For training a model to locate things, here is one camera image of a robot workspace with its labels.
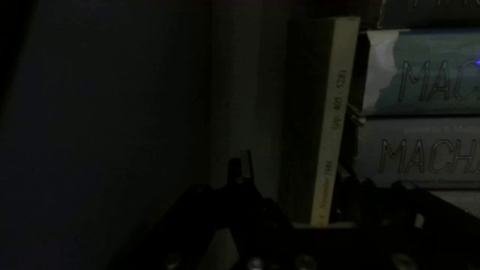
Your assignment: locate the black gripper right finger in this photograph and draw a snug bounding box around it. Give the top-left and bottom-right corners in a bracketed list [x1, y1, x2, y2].
[330, 164, 369, 226]

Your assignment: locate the row of grey Machine Intelligence books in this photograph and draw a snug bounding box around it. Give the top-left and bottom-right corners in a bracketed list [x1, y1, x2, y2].
[352, 0, 480, 197]

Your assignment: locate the thin pale green journal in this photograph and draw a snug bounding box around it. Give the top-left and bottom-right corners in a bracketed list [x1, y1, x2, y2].
[277, 17, 360, 227]

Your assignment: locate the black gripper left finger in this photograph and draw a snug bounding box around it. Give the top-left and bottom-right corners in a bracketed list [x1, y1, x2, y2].
[226, 151, 262, 209]

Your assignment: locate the grey middle bookshelf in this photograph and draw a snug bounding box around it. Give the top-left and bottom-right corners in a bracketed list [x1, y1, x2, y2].
[0, 0, 289, 270]

